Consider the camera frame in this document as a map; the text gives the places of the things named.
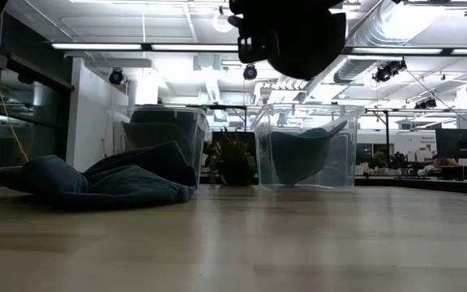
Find dark teal baseball cap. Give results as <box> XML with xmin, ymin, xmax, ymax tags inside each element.
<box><xmin>266</xmin><ymin>11</ymin><xmax>348</xmax><ymax>81</ymax></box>

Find blue baseball cap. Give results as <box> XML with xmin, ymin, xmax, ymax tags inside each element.
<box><xmin>0</xmin><ymin>140</ymin><xmax>199</xmax><ymax>210</ymax></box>
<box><xmin>259</xmin><ymin>120</ymin><xmax>349</xmax><ymax>187</ymax></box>

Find white round ceiling lamp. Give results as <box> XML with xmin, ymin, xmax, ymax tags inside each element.
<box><xmin>212</xmin><ymin>10</ymin><xmax>235</xmax><ymax>34</ymax></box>

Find small green potted plant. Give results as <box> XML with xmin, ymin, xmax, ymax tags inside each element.
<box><xmin>207</xmin><ymin>126</ymin><xmax>258</xmax><ymax>187</ymax></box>

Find black ceiling spotlight cluster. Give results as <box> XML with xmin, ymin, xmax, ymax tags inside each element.
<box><xmin>371</xmin><ymin>59</ymin><xmax>408</xmax><ymax>84</ymax></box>

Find clear plastic bin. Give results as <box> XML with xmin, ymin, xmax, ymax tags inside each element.
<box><xmin>111</xmin><ymin>105</ymin><xmax>211</xmax><ymax>188</ymax></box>
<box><xmin>251</xmin><ymin>103</ymin><xmax>365</xmax><ymax>191</ymax></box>

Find black metal stand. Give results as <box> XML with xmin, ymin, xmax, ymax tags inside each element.
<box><xmin>365</xmin><ymin>107</ymin><xmax>392</xmax><ymax>163</ymax></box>

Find background office plants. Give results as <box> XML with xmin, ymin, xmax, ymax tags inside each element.
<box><xmin>373</xmin><ymin>150</ymin><xmax>408</xmax><ymax>170</ymax></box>

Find white sign board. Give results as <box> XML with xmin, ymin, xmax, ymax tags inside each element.
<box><xmin>395</xmin><ymin>131</ymin><xmax>437</xmax><ymax>163</ymax></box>

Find person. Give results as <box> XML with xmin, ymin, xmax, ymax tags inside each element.
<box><xmin>431</xmin><ymin>153</ymin><xmax>461</xmax><ymax>170</ymax></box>

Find black ceiling light rail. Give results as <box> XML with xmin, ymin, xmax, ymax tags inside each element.
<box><xmin>50</xmin><ymin>41</ymin><xmax>467</xmax><ymax>57</ymax></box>

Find black aluminium table frame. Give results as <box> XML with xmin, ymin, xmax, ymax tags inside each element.
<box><xmin>353</xmin><ymin>176</ymin><xmax>467</xmax><ymax>197</ymax></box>

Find yellow extension cord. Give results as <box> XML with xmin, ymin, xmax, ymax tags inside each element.
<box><xmin>0</xmin><ymin>42</ymin><xmax>30</xmax><ymax>163</ymax></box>

